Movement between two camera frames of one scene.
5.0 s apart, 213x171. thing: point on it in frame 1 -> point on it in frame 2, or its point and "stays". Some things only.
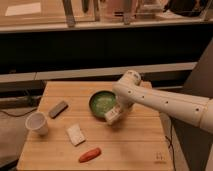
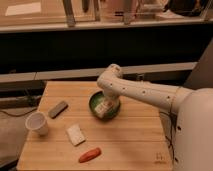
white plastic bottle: x=113 y=113 -> x=103 y=107
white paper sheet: x=23 y=9 stays
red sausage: x=90 y=155 stays
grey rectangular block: x=58 y=109 stays
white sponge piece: x=75 y=133 stays
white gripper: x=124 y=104 -> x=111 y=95
